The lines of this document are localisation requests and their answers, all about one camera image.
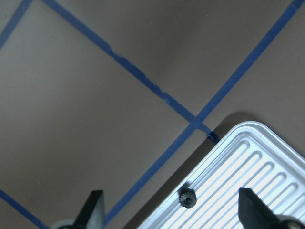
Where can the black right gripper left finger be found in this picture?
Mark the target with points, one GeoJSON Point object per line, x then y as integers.
{"type": "Point", "coordinates": [92, 214]}

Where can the silver ribbed metal tray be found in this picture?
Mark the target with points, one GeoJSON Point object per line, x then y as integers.
{"type": "Point", "coordinates": [250, 155]}

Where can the brown paper table mat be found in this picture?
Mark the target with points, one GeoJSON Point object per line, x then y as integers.
{"type": "Point", "coordinates": [73, 120]}

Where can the small dark bearing gear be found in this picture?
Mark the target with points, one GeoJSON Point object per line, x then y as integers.
{"type": "Point", "coordinates": [187, 198]}

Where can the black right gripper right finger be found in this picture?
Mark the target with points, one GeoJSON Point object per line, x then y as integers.
{"type": "Point", "coordinates": [253, 213]}

